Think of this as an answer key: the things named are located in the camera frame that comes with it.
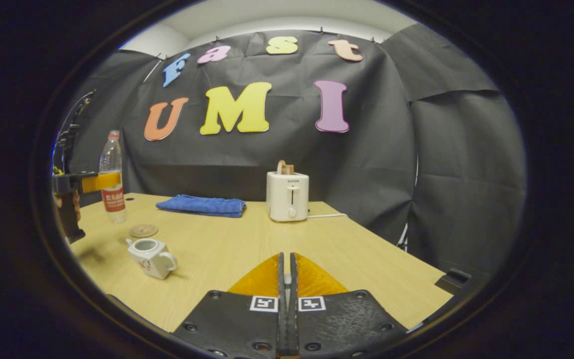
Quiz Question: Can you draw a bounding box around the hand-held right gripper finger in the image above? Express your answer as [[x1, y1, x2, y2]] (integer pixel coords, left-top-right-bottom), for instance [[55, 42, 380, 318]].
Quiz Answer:
[[288, 252, 408, 359], [172, 252, 287, 359]]

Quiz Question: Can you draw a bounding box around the clear water bottle red label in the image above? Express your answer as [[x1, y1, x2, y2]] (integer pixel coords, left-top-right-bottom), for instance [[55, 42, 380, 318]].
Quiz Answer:
[[99, 130, 128, 224]]

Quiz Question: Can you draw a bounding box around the round wooden coaster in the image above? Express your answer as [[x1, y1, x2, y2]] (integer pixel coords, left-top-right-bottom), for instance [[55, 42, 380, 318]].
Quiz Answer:
[[129, 224, 159, 238]]

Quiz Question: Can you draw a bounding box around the white floral teacup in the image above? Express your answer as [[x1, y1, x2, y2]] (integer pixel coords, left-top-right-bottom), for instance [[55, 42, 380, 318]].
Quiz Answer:
[[126, 238, 178, 280]]

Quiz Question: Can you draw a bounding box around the blue folded towel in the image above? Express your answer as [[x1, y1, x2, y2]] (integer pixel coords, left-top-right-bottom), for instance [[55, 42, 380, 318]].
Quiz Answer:
[[156, 194, 247, 218]]

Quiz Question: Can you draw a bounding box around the white toaster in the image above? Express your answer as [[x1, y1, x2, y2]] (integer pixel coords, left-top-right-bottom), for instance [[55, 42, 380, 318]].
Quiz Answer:
[[266, 171, 310, 223]]

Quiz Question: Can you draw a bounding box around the black backdrop cloth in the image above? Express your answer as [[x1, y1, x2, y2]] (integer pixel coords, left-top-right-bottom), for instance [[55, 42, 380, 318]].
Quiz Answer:
[[65, 22, 527, 280]]

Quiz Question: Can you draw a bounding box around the small black box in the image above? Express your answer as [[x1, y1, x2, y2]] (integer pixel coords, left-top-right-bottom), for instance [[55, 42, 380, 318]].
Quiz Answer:
[[435, 268, 472, 295]]

